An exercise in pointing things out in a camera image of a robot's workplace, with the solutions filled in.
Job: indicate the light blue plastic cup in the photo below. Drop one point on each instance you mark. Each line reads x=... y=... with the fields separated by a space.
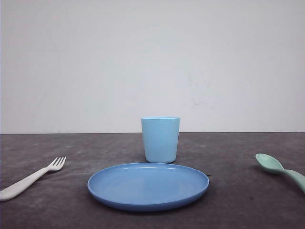
x=160 y=138

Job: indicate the mint green plastic spoon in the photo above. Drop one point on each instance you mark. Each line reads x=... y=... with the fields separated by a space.
x=273 y=166

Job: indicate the white plastic fork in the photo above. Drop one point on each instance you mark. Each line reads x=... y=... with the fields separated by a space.
x=17 y=188

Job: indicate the blue plastic plate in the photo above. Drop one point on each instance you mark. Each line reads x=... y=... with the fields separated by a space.
x=147 y=187

